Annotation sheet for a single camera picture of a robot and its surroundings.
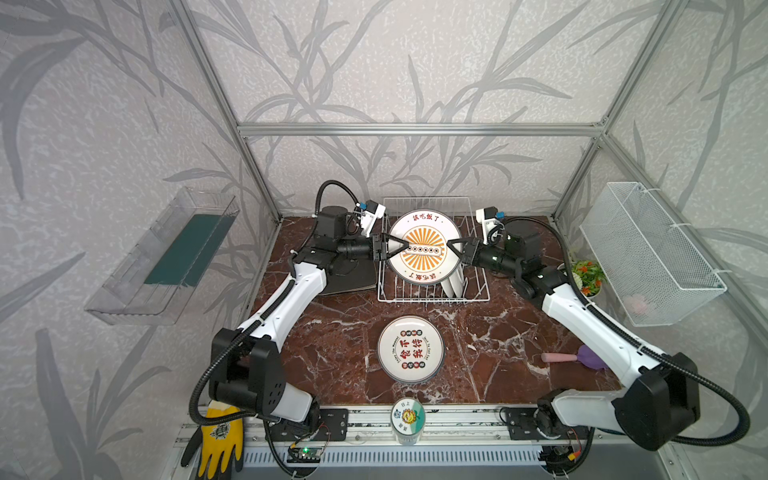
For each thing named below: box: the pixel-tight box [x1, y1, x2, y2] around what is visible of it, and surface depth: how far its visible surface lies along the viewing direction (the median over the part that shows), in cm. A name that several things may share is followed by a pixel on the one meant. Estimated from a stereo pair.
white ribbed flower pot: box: [571, 260, 608, 299], surface depth 86 cm
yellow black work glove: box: [181, 400, 243, 480], surface depth 70 cm
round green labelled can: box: [391, 398, 426, 445], surface depth 69 cm
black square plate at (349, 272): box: [318, 254, 377, 295], surface depth 71 cm
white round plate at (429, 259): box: [388, 209, 461, 286], surface depth 77 cm
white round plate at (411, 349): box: [377, 315, 445, 383], surface depth 88 cm
